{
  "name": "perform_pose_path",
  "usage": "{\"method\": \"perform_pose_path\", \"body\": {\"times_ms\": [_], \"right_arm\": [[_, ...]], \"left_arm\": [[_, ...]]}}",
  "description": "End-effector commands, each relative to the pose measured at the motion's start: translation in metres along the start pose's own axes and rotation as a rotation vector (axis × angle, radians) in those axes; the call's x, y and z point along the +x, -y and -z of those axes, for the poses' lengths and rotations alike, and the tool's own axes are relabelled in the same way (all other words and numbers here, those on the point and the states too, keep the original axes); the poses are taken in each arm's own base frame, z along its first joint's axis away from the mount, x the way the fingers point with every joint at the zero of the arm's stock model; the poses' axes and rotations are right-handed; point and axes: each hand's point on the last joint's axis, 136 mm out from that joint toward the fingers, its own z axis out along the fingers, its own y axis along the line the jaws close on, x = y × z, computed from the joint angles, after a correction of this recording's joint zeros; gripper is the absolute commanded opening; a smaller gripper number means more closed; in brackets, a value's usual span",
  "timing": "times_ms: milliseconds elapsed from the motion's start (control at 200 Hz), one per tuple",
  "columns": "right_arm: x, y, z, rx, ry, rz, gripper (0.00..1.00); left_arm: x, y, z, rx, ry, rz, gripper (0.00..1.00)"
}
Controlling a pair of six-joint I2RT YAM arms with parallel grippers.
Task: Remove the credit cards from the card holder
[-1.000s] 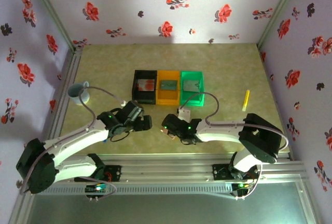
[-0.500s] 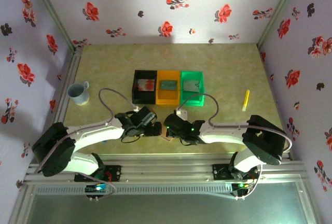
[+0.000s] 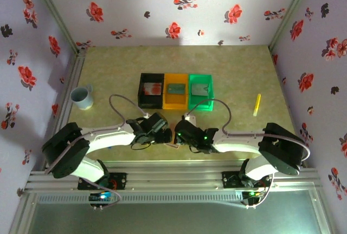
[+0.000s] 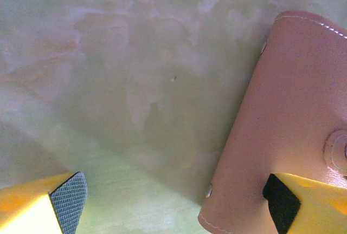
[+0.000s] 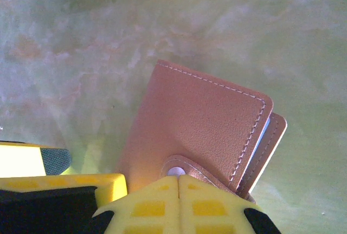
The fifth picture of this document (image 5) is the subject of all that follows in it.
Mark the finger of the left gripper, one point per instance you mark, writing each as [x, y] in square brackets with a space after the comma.
[54, 190]
[21, 161]

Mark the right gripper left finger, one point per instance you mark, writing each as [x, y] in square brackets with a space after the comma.
[151, 207]

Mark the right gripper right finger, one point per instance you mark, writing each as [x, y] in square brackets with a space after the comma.
[211, 207]

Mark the red white packet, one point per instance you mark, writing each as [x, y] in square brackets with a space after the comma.
[195, 120]

